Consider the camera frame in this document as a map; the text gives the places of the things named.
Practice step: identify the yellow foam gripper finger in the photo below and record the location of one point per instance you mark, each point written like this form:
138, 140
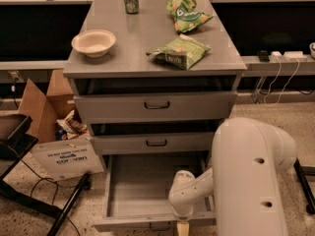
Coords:
183, 228

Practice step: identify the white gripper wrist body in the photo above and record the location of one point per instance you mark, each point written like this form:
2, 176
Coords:
183, 215

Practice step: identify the grey bottom drawer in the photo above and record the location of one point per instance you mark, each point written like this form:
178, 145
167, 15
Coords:
137, 187

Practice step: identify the grey drawer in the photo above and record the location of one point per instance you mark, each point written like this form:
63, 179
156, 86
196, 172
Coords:
150, 107
137, 187
152, 143

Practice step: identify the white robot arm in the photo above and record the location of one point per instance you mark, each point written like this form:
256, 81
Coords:
246, 156

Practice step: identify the grey middle drawer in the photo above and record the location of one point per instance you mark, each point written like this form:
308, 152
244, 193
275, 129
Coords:
152, 143

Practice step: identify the grey top drawer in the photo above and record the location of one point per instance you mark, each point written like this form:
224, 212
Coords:
150, 107

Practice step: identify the grey drawer cabinet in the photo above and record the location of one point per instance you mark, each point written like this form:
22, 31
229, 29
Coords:
126, 69

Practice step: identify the black stand leg right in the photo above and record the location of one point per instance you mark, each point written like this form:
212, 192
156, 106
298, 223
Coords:
302, 172

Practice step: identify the brown cardboard box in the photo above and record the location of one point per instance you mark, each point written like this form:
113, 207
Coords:
64, 147

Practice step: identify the green chip bag front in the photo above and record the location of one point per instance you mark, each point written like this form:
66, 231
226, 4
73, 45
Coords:
183, 52

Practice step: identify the green chip bag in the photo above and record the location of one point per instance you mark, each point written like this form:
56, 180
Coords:
185, 16
183, 52

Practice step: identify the black adapter on ledge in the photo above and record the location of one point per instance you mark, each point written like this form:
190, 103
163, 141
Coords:
263, 56

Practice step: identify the white power strip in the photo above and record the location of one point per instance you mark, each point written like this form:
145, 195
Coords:
289, 56

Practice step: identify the white paper bowl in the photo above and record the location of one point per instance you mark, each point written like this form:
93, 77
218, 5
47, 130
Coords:
94, 43

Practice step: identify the green chip bag rear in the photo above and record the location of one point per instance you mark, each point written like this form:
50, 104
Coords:
185, 16

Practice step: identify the wall outlet with plug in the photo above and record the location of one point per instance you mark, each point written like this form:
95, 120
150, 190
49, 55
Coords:
16, 77

